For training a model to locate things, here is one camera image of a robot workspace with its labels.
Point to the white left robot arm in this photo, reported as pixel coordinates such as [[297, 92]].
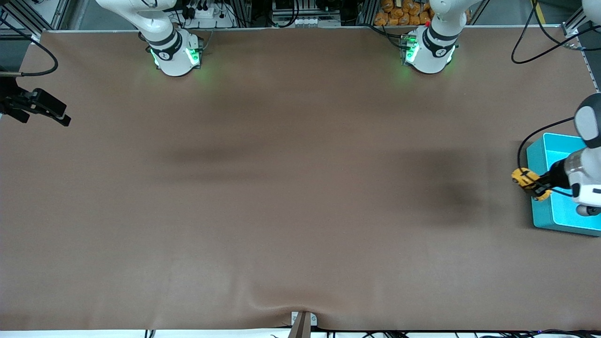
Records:
[[436, 47]]

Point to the white power strip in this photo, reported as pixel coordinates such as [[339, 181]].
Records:
[[206, 14]]

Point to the black electronics box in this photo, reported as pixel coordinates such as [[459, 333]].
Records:
[[286, 4]]

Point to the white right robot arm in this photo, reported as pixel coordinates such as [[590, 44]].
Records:
[[176, 51]]

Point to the metal table clamp bracket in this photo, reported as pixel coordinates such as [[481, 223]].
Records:
[[300, 324]]

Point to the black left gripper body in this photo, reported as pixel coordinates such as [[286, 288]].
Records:
[[556, 177]]

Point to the aluminium profile post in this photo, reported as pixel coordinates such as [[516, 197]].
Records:
[[366, 11], [244, 11]]

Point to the teal plastic bin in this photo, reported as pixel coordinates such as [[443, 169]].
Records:
[[544, 220]]

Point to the orange object pile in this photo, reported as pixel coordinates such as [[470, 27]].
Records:
[[399, 14]]

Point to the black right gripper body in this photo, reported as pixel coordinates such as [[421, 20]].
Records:
[[8, 99]]

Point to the yellow beetle toy car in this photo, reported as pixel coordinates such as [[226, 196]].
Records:
[[518, 176]]

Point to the aluminium frame rail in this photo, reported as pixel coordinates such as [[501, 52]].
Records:
[[580, 23], [28, 16]]

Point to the white terminal block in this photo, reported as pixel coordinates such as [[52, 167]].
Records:
[[310, 21]]

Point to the brown table mat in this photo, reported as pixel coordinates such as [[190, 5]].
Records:
[[300, 188]]

